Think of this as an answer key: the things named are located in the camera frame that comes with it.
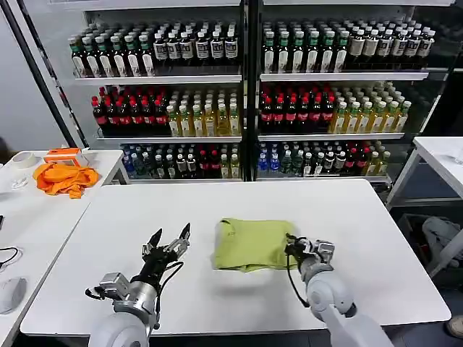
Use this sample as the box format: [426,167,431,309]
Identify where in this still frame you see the person's shoe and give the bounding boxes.
[446,314,463,340]

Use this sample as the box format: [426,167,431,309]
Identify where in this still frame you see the white table with legs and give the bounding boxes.
[385,136,463,210]

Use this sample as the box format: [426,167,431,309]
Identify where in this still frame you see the white side table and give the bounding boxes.
[0,150,129,198]

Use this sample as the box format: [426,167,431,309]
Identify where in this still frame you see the orange and white box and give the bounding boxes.
[43,147,85,167]

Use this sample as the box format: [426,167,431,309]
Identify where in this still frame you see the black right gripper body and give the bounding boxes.
[293,237,316,270]

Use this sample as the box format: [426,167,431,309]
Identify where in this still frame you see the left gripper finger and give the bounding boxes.
[163,222,192,258]
[140,227,164,257]

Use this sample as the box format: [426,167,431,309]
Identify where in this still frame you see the green shirt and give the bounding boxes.
[211,217,300,274]

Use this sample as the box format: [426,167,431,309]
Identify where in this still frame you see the black basket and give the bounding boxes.
[399,213,463,283]

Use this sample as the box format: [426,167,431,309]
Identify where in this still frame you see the black slanted pole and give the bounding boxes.
[0,0,90,150]

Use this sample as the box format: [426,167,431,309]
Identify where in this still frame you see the white tape roll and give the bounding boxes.
[12,151,36,169]

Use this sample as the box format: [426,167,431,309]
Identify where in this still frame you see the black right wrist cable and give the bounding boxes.
[284,252,312,309]

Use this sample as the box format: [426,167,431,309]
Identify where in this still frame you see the grey computer mouse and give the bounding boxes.
[0,277,27,315]

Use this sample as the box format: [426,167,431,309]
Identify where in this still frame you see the orange cloth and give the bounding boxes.
[32,163,100,200]

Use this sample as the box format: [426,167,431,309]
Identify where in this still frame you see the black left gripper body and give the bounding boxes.
[134,247,175,287]

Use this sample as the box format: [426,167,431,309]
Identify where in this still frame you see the shelf rack with bottles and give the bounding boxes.
[67,0,247,184]
[252,0,463,184]

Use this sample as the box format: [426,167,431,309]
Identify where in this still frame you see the grey cloth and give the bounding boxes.
[421,216,463,268]

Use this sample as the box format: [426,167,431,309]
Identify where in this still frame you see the black cable on desk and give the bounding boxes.
[0,247,20,270]

